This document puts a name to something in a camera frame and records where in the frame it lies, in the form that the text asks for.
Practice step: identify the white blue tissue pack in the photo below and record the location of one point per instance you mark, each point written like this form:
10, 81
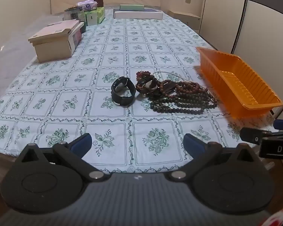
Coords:
87, 5

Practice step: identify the cream and grey wardrobe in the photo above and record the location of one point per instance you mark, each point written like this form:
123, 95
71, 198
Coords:
261, 16

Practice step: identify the beige nightstand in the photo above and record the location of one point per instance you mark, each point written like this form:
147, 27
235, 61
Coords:
185, 18

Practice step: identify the dark brown box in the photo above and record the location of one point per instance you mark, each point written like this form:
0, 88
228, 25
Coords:
97, 1

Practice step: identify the green tissue box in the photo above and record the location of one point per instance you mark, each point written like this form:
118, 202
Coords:
94, 16

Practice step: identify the long white box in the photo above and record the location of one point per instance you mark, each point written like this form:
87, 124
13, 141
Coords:
136, 15

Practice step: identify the black smartwatch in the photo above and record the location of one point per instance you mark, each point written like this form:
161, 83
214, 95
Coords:
122, 94

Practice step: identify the flat green box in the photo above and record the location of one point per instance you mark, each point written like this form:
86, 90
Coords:
132, 7

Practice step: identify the orange plastic tray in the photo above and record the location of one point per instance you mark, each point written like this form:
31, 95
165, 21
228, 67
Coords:
238, 87

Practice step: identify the jar with gold lid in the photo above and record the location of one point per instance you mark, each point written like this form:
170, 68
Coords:
73, 13

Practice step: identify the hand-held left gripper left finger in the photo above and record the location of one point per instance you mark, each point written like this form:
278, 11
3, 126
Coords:
81, 143

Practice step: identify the beige cardboard box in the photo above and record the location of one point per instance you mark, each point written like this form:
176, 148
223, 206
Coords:
51, 42

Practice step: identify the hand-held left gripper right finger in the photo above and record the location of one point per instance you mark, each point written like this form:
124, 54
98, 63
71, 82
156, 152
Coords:
193, 144

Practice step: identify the floral bed sheet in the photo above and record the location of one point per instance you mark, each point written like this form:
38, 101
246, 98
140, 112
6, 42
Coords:
85, 87

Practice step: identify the flat blue box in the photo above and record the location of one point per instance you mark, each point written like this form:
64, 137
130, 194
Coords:
153, 10

